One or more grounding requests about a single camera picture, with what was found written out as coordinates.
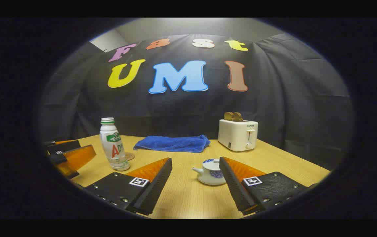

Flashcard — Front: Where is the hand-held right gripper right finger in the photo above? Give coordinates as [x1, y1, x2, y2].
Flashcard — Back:
[219, 156, 309, 216]

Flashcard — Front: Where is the blue towel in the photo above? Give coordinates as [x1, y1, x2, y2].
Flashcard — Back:
[133, 134, 211, 153]

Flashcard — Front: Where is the black backdrop cloth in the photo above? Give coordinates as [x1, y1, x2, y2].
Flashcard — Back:
[39, 33, 354, 171]

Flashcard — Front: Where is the white water bottle green label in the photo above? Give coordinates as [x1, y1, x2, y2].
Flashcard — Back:
[100, 118, 131, 171]

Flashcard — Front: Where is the white blue teacup lid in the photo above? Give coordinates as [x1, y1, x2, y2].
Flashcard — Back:
[203, 158, 221, 171]

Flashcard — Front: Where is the white blue-patterned teacup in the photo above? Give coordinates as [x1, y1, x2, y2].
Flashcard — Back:
[192, 158, 227, 186]

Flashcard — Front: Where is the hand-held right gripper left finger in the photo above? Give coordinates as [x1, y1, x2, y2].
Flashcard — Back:
[85, 157, 173, 216]

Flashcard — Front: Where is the white toaster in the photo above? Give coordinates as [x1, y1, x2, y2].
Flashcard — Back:
[217, 119, 259, 152]

